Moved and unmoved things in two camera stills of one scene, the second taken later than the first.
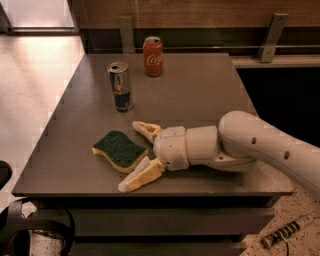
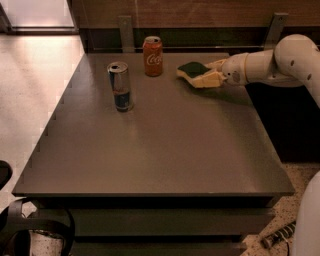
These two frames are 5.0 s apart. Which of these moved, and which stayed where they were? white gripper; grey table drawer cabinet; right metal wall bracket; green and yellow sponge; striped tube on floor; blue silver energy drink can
Moved: green and yellow sponge; white gripper
Stayed: blue silver energy drink can; right metal wall bracket; grey table drawer cabinet; striped tube on floor
